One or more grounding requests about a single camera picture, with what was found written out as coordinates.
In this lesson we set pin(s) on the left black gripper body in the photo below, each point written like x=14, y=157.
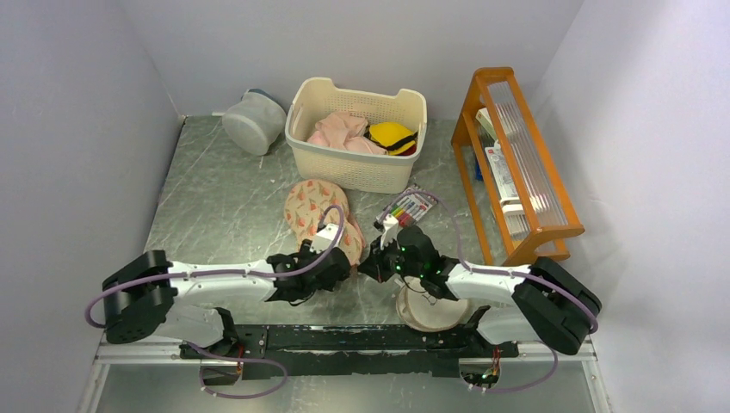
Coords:
x=306, y=249

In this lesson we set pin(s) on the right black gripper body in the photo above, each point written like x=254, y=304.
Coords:
x=387, y=261

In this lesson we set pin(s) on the floral mesh laundry bag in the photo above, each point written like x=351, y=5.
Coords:
x=305, y=207

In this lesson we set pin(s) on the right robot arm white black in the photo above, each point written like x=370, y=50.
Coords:
x=541, y=301

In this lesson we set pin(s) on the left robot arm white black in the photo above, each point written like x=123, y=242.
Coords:
x=153, y=296

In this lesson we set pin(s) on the cream plastic laundry basket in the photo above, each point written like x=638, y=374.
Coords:
x=317, y=98

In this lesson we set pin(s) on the grey round mesh bag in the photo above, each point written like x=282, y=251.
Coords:
x=256, y=122

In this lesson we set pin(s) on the beige round glasses pouch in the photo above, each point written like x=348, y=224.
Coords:
x=422, y=312

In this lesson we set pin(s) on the marker pen pack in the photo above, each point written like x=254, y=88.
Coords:
x=411, y=206

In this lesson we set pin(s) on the yellow black cloth in basket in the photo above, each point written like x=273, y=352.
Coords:
x=394, y=138

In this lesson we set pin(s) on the pink cloth in basket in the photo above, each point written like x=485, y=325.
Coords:
x=345, y=132

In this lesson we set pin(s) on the white box in rack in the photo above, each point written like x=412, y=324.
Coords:
x=507, y=191

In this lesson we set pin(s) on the orange wooden rack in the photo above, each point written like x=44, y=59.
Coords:
x=549, y=218

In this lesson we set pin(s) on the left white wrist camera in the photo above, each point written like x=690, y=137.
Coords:
x=326, y=238

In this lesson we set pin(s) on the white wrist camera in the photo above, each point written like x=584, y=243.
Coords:
x=389, y=232
x=326, y=238

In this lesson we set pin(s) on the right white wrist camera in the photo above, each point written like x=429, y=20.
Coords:
x=389, y=232

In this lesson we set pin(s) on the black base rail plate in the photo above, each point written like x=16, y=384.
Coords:
x=309, y=350

